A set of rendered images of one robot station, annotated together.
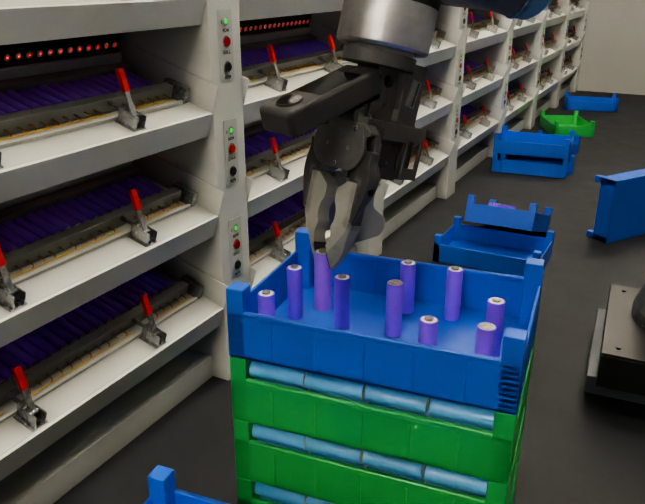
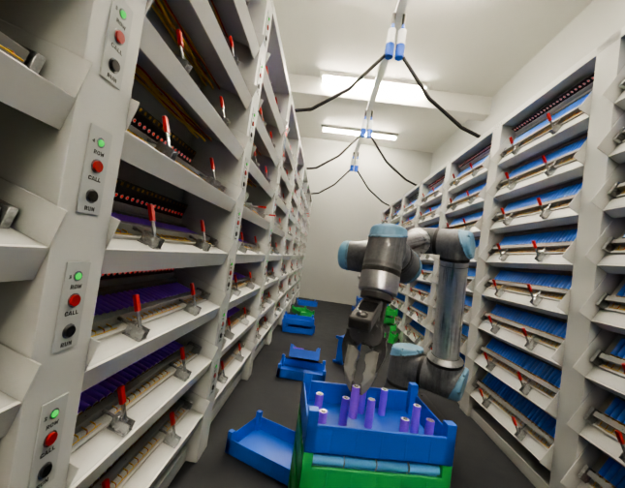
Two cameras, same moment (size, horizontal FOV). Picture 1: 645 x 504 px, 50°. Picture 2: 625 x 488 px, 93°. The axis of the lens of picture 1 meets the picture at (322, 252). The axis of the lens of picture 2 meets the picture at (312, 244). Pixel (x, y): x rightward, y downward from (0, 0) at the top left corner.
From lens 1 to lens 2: 0.41 m
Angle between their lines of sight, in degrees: 34
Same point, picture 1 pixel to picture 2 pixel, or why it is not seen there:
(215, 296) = (199, 408)
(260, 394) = (319, 474)
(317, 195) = (352, 357)
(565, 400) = not seen: hidden behind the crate
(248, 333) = (318, 437)
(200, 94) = (215, 296)
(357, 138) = (378, 331)
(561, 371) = not seen: hidden behind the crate
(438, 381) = (418, 452)
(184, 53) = (209, 276)
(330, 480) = not seen: outside the picture
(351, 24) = (374, 282)
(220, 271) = (205, 392)
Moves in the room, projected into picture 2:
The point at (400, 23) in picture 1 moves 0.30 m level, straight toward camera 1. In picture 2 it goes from (394, 284) to (535, 318)
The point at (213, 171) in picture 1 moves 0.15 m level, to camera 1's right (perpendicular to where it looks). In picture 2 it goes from (213, 336) to (255, 336)
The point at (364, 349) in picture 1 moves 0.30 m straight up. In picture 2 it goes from (383, 439) to (402, 287)
